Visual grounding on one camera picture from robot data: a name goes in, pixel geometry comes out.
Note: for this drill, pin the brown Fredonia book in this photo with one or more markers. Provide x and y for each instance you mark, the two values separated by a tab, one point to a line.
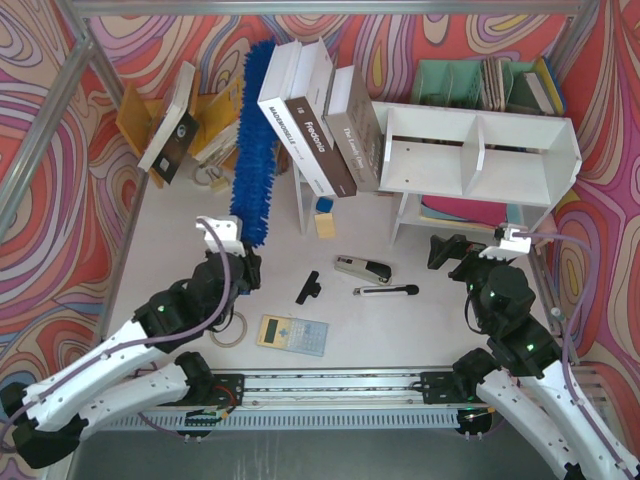
307	104

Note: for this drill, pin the white bookshelf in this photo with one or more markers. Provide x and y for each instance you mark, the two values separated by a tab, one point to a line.
529	162

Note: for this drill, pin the calculator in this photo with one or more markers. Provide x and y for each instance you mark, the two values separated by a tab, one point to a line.
293	335

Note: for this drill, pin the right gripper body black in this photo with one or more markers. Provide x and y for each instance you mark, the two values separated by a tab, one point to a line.
460	259

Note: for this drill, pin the beige black stapler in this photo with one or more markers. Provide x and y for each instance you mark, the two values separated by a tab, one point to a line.
368	270

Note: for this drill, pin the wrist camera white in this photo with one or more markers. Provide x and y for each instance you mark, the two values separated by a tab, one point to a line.
225	231
511	242

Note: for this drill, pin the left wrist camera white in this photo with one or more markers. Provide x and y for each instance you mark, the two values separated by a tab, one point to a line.
225	231

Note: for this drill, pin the yellow books stack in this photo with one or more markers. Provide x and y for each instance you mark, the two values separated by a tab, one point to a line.
216	113

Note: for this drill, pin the white box cutter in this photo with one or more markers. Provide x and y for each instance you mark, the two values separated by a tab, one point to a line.
388	290

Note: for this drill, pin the yellow wooden book rack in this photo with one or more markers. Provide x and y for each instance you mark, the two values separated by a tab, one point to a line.
134	121

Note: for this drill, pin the black white book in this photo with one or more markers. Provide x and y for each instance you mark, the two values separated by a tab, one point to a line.
172	129

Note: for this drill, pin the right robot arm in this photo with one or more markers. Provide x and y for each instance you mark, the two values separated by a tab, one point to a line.
524	373

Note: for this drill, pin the white Mademoiselle book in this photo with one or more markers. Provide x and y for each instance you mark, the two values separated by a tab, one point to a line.
275	91

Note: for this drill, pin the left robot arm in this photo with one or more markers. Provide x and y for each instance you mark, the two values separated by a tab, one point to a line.
49	419

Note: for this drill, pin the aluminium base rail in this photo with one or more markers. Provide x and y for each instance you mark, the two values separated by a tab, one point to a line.
311	400

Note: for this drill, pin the pink toy pig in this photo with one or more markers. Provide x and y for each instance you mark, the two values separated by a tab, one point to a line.
546	228

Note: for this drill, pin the yellow sticky note pad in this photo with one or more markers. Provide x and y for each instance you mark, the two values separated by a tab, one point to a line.
325	225

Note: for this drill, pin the coloured paper stack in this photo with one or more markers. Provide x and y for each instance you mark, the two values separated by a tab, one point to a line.
468	214

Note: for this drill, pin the blue small box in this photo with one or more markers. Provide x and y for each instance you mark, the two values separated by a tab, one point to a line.
324	205

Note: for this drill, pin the grey Lonely Ones book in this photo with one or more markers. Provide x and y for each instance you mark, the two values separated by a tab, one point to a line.
355	128

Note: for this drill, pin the black binder clip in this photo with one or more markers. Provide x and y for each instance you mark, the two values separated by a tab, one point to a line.
311	288

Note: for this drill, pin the blue microfiber duster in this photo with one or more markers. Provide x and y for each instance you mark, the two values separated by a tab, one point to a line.
256	161

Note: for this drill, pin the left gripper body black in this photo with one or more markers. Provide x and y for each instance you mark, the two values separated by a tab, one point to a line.
252	265

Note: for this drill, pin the green desk organizer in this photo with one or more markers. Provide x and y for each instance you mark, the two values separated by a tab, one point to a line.
490	84

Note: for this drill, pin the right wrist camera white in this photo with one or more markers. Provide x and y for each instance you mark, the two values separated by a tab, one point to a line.
511	242

